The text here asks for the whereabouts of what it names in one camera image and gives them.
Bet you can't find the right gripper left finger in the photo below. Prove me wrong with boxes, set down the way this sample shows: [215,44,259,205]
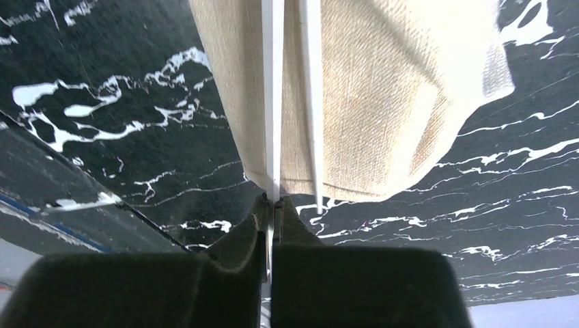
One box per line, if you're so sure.
[1,195,270,327]

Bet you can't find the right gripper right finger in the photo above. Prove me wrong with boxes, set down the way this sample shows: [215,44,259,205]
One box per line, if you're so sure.
[270,197,472,327]

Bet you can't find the beige cloth napkin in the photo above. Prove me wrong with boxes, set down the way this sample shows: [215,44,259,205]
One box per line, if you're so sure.
[190,1,514,202]

